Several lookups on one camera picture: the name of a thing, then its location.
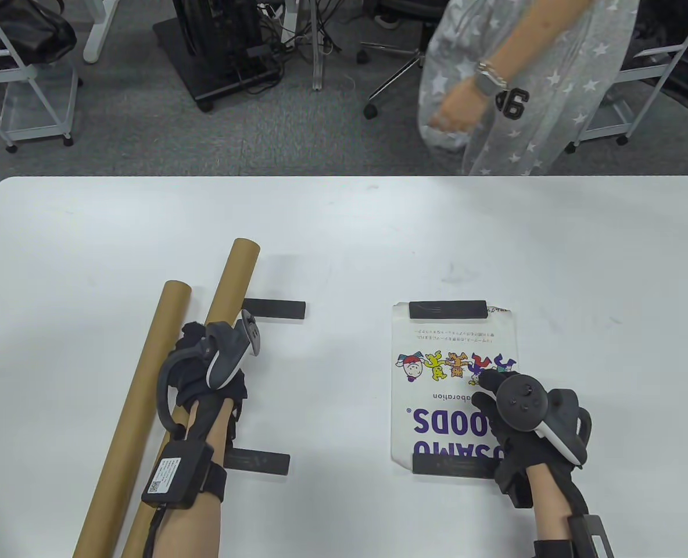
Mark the black rectangular weight bar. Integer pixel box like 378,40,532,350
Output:
242,299,308,320
409,301,488,320
225,449,291,477
412,453,497,478

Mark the person's right hand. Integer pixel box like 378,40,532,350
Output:
471,369,577,509

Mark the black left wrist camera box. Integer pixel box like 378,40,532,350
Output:
142,442,227,510

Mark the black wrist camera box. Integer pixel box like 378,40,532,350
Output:
568,514,615,558
142,442,227,510

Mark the white cartoon figures poster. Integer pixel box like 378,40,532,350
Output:
390,301,520,478

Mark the grey hand controller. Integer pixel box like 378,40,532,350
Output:
495,375,593,467
157,310,261,432

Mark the grey backpack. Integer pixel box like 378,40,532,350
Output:
635,0,670,70

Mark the brown cardboard mailing tube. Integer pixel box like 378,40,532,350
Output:
122,238,261,558
72,281,192,558

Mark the black cable bundle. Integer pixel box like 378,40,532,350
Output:
257,0,345,59

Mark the white wheeled cart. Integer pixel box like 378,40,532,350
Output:
0,0,83,153
565,0,688,153

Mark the black bag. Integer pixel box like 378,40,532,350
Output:
0,0,77,73

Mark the silver wristwatch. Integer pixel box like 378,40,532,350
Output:
475,61,510,95

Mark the person's right forearm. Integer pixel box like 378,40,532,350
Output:
524,465,572,544

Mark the black wheeled equipment stand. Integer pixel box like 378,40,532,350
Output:
152,0,284,112

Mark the white desk leg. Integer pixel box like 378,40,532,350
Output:
311,0,328,91
83,0,121,63

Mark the black office chair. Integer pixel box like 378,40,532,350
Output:
356,0,449,120

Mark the person's left hand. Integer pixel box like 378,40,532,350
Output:
173,321,249,420

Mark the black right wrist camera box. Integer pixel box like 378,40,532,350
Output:
568,514,615,558

